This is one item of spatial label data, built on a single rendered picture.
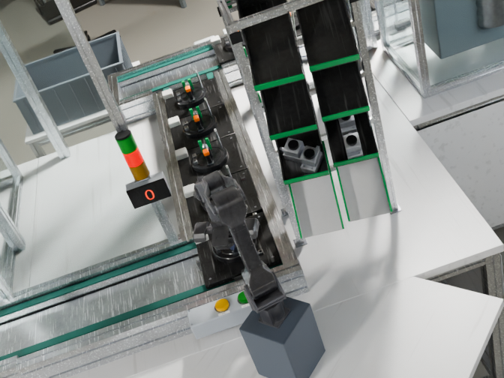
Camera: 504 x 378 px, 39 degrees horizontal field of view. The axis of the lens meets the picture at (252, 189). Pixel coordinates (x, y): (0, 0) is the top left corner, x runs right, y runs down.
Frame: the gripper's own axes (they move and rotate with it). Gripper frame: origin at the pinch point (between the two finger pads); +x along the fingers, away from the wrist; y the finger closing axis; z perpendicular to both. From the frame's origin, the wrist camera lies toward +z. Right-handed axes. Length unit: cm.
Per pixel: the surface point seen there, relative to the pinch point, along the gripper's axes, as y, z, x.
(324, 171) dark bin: 28.6, -14.0, -11.2
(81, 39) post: -28, -22, -59
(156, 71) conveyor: -66, -137, 31
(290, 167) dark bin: 18.5, -17.3, -10.6
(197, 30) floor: -122, -361, 147
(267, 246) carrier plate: 7.0, -8.5, 13.2
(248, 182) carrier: -4.0, -40.7, 16.5
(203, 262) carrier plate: -13.0, -4.1, 13.6
